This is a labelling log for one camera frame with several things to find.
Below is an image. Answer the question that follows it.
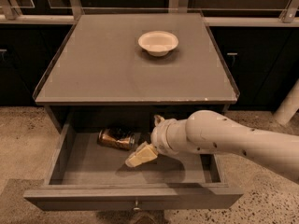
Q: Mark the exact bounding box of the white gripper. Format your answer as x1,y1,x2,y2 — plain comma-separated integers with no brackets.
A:
125,115,187,167

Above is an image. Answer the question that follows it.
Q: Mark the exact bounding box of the orange soda can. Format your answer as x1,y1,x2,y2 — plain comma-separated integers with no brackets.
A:
98,128,135,150

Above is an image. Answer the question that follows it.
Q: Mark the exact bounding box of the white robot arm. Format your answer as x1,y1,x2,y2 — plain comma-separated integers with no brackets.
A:
125,110,299,183

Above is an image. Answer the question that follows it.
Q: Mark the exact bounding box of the metal drawer knob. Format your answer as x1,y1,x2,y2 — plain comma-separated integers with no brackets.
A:
133,201,141,212

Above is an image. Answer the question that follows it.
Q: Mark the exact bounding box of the open grey top drawer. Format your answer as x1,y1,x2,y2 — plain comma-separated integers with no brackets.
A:
23,121,245,212

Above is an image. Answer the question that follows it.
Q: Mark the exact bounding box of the grey cabinet with counter top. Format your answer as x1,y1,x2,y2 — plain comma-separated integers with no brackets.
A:
34,13,239,127

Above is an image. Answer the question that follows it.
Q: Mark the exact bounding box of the white bowl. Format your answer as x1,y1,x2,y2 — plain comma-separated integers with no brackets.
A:
138,31,178,57

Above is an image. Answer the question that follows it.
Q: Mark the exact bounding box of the dark cabinet handle right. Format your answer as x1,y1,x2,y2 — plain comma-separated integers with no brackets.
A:
227,52,238,57

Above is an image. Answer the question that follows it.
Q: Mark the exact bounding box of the white cylindrical post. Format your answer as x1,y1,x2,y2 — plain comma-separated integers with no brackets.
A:
274,79,299,125

